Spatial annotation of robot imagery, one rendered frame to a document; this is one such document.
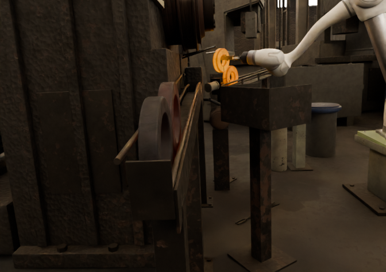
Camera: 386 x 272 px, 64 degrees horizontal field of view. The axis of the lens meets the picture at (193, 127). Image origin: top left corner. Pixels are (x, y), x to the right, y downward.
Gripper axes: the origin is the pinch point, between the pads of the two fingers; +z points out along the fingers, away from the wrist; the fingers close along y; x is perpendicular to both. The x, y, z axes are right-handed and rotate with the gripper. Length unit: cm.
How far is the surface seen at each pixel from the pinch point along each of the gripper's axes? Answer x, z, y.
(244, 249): -81, -58, -68
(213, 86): -17.7, -3.5, -14.5
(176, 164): -19, -77, -134
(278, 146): -64, -28, 34
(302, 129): -52, -40, 49
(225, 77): -12.7, -1.4, 2.6
